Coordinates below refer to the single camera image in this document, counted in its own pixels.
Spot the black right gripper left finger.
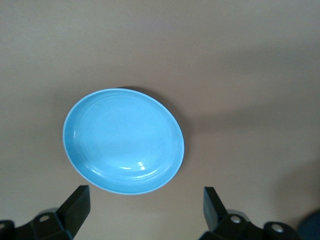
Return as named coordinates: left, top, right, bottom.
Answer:
left=0, top=185, right=91, bottom=240

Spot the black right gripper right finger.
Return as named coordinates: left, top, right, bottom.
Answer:
left=202, top=186, right=301, bottom=240

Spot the blue shallow bowl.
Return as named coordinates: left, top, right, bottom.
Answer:
left=62, top=87, right=186, bottom=196

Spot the black pot blue handle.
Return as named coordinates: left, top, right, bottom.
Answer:
left=298, top=213, right=320, bottom=240

